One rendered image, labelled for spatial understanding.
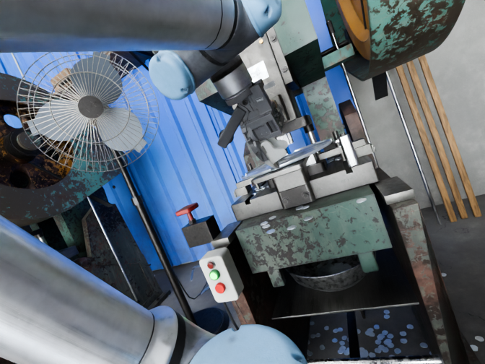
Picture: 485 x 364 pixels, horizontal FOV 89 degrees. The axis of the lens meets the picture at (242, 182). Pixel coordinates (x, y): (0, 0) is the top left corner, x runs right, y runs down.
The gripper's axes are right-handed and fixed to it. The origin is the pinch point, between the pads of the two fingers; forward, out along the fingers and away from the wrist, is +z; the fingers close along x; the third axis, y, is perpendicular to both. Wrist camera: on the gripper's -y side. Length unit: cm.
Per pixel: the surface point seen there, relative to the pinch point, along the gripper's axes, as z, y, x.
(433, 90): 57, 59, 117
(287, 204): 15.9, -3.8, 2.3
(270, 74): -14.2, 2.0, 27.8
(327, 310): 47.3, -3.7, -13.6
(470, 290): 96, 38, 16
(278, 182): 9.3, -4.0, 5.4
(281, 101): -7.2, 3.0, 21.6
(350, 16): -11, 28, 67
